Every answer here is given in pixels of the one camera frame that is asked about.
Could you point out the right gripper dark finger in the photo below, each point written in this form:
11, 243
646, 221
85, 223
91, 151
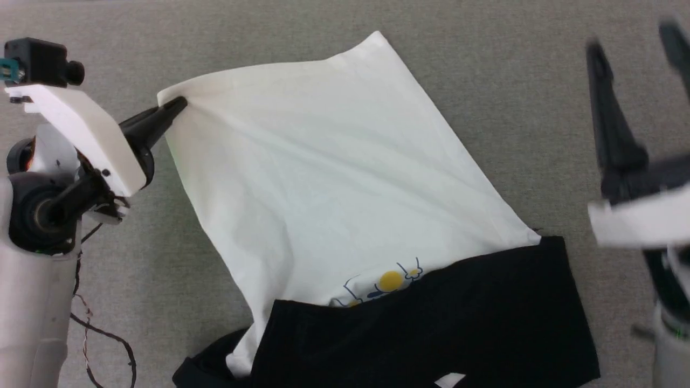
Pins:
679, 51

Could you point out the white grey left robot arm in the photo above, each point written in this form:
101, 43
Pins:
32, 302

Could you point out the black and white t-shirt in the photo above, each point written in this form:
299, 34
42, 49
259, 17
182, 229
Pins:
323, 188

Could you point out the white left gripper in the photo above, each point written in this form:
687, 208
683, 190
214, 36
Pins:
91, 132

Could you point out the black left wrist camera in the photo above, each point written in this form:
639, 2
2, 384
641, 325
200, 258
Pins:
40, 62

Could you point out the teal left camera connector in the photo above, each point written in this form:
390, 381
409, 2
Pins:
8, 70

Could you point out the grey fabric sofa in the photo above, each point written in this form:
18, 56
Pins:
512, 81

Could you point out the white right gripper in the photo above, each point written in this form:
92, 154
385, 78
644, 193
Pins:
647, 215

